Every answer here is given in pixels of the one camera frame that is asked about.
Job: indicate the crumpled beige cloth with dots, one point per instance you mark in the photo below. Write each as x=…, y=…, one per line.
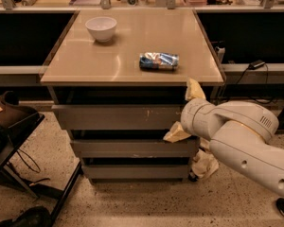
x=204, y=163

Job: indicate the blue foil snack bag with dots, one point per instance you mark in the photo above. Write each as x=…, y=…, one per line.
x=158, y=61

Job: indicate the grey bottom drawer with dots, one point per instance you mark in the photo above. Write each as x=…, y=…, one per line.
x=135, y=172

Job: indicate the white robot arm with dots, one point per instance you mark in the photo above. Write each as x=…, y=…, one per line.
x=237, y=133

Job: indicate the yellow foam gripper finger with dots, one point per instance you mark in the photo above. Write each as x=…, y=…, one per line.
x=193, y=90
x=176, y=133

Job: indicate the grey top drawer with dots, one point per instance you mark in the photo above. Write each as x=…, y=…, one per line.
x=116, y=117

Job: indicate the black power adapter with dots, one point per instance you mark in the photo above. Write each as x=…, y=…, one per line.
x=255, y=65

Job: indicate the grey drawer cabinet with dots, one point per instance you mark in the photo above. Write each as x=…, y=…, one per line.
x=87, y=72

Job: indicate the black rolling cart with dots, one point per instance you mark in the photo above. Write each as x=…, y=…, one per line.
x=17, y=123

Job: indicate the white cloth-covered gripper body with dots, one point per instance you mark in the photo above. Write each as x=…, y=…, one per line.
x=191, y=116

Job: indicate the grey drawer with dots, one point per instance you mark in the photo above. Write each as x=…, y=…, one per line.
x=133, y=148
x=135, y=172
x=116, y=117

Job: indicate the grey middle drawer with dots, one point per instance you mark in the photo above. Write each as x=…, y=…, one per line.
x=133, y=148

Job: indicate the white ceramic bowl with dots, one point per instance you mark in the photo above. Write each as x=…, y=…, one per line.
x=102, y=29

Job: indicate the black leather shoe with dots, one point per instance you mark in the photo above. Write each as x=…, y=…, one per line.
x=34, y=217

